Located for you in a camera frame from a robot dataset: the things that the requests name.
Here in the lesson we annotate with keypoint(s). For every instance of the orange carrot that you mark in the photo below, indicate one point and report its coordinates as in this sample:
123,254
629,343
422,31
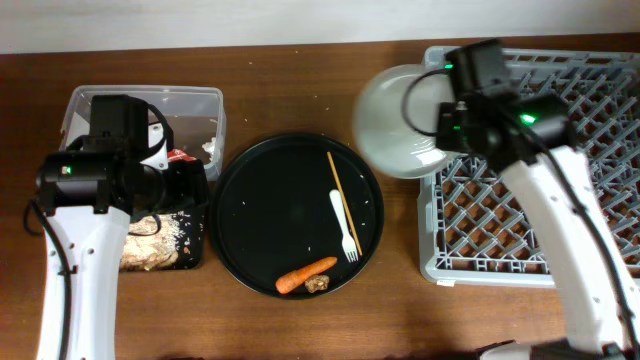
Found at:
293,279

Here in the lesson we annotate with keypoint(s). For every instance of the red snack wrapper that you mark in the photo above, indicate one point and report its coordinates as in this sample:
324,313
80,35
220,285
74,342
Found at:
179,155

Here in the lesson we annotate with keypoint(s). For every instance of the white plastic fork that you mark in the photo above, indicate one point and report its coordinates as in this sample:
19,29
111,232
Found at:
348,242

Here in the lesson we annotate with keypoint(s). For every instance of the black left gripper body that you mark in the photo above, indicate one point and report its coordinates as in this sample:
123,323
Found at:
171,188

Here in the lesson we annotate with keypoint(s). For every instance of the brown food scrap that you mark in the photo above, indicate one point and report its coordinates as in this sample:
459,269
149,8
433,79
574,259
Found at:
317,283

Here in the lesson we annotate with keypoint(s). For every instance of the black rectangular tray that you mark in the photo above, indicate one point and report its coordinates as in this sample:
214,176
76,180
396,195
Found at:
197,236

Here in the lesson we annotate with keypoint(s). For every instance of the round black serving tray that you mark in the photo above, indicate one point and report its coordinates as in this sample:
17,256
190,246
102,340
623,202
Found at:
271,212

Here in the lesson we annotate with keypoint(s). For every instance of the grey plate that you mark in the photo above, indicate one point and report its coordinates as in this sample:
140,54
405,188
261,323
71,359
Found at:
382,136

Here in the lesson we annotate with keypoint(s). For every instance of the rice and peanut shells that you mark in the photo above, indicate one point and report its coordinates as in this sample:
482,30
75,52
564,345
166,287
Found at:
156,242

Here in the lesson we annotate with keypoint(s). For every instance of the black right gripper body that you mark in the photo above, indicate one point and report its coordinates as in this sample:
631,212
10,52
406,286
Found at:
446,132

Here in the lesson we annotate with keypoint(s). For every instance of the wooden chopstick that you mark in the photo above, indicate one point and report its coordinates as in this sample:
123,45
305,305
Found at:
339,187

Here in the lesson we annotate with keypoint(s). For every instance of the clear plastic waste bin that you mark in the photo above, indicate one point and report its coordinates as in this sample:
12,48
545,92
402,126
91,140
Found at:
195,114

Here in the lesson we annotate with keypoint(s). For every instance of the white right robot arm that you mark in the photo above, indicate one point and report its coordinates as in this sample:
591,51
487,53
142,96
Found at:
531,145

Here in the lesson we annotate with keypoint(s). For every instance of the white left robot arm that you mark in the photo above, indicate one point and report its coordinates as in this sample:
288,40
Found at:
85,203

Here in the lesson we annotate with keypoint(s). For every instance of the grey dishwasher rack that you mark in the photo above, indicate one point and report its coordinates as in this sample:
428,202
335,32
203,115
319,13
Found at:
471,229

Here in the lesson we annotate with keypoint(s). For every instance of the crumpled white tissue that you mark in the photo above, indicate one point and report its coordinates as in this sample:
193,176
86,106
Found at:
209,147

